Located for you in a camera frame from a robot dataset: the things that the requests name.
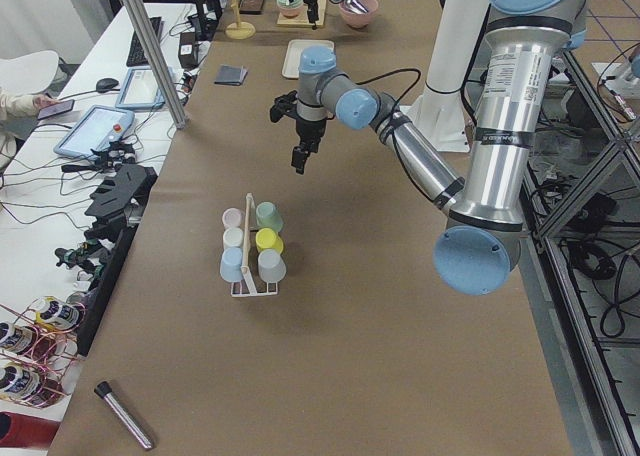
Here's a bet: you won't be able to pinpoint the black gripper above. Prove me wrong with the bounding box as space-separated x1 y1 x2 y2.
303 0 319 30
291 118 326 175

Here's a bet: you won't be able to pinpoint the cream rabbit tray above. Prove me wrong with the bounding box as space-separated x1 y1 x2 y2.
281 39 335 79

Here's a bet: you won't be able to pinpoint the green cup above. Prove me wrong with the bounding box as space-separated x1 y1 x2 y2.
256 201 284 233

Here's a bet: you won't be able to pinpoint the yellow cup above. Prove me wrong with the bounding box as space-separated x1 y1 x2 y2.
255 227 284 254

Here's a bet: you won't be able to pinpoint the pink cup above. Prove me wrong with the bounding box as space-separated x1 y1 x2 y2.
221 207 244 229

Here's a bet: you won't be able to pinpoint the cream white cup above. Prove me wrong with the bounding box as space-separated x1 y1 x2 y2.
223 227 244 249

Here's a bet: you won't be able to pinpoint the grey cup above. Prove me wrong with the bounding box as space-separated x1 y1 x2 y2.
258 249 287 284

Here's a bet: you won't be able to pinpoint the light blue cup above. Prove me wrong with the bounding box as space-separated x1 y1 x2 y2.
219 247 243 283

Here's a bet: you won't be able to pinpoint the wooden cutting board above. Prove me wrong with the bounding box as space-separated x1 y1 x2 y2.
276 0 327 28

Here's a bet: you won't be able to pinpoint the stacked green bowls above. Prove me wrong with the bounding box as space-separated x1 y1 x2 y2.
276 0 304 18

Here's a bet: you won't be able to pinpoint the pink bowl with ice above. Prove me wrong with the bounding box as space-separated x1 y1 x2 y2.
338 0 379 29

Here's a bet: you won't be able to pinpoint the metal scoop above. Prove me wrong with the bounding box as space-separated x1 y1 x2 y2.
344 0 369 14

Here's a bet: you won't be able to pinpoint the wooden mug tree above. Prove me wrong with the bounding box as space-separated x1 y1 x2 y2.
225 0 256 40

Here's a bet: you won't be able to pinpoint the grey folded cloth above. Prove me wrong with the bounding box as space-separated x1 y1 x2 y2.
214 65 248 86

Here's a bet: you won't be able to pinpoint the blue teach pendant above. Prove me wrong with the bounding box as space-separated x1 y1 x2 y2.
115 66 165 111
53 105 135 158

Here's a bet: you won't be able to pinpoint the black keyboard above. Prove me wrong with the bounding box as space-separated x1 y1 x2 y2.
125 16 165 68

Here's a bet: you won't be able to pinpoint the black computer mouse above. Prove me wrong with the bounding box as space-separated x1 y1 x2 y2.
95 77 119 94

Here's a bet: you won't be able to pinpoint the person in background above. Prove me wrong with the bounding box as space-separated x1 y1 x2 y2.
1 89 58 170

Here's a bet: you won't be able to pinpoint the metal tube with black cap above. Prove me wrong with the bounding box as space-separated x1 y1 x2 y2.
94 381 155 451

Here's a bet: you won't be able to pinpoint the white wire cup rack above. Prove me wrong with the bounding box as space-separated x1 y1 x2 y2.
230 192 279 298

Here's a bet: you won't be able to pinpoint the aluminium frame post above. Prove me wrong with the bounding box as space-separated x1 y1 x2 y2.
120 0 187 130

